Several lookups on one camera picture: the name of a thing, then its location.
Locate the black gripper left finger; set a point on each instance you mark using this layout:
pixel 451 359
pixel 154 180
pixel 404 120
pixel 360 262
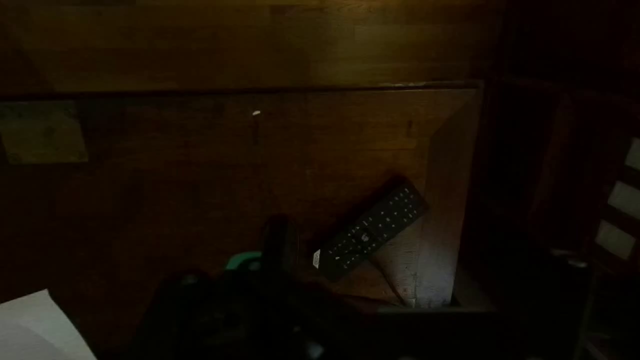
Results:
pixel 183 313

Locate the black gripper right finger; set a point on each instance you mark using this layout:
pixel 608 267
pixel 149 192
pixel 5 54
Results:
pixel 281 246

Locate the black remote control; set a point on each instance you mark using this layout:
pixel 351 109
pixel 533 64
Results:
pixel 373 226

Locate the dark wooden desk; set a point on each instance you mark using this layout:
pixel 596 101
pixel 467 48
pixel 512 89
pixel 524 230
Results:
pixel 200 167

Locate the white paper sheet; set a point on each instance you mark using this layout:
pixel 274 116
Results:
pixel 36 331

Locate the tan sticky note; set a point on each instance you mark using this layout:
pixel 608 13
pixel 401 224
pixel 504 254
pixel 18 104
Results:
pixel 41 132

